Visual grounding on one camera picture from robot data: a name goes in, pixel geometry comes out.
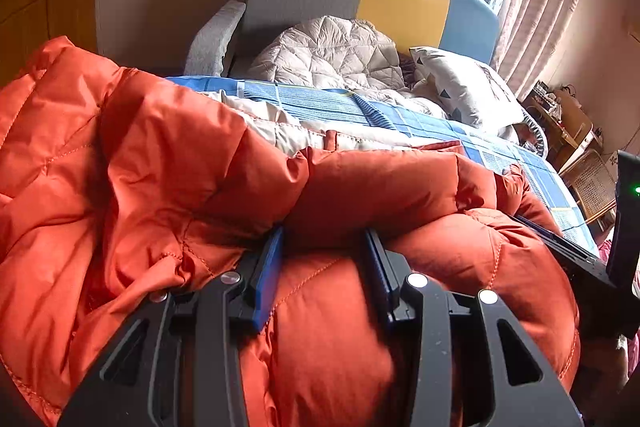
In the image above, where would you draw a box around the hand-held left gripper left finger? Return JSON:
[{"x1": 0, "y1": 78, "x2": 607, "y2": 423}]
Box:
[{"x1": 57, "y1": 226, "x2": 286, "y2": 427}]

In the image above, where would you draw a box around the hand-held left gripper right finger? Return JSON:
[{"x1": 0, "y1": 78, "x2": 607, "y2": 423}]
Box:
[{"x1": 364, "y1": 228, "x2": 586, "y2": 427}]

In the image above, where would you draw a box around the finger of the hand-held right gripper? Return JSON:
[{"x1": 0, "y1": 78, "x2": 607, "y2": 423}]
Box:
[{"x1": 515, "y1": 214, "x2": 609, "y2": 289}]

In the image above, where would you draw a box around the orange puffer jacket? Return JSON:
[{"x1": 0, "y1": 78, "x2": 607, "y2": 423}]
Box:
[{"x1": 0, "y1": 36, "x2": 582, "y2": 427}]

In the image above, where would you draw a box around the wicker back chair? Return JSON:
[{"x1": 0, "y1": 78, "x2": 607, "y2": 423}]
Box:
[{"x1": 560, "y1": 149, "x2": 621, "y2": 228}]

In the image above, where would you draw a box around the solid back wooden chair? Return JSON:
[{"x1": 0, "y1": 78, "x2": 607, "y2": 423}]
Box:
[{"x1": 554, "y1": 104, "x2": 594, "y2": 158}]

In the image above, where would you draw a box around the cluttered wooden desk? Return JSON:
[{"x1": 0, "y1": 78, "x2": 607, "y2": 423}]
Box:
[{"x1": 522, "y1": 82, "x2": 604, "y2": 168}]

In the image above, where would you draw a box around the grey ruffled cushion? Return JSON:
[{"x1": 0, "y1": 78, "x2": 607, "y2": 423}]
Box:
[{"x1": 517, "y1": 108, "x2": 549, "y2": 158}]

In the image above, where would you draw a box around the blue checked bed sheet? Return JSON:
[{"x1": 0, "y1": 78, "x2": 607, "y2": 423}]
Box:
[{"x1": 165, "y1": 74, "x2": 601, "y2": 258}]

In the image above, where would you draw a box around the white patterned pillow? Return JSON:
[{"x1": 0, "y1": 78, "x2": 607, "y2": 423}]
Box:
[{"x1": 409, "y1": 46, "x2": 526, "y2": 128}]

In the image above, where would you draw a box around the beige quilted jacket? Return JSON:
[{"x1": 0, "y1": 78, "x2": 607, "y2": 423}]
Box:
[{"x1": 247, "y1": 16, "x2": 407, "y2": 92}]

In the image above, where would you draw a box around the grey padded bed side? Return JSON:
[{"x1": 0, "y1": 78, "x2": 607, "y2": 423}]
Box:
[{"x1": 185, "y1": 1, "x2": 247, "y2": 78}]

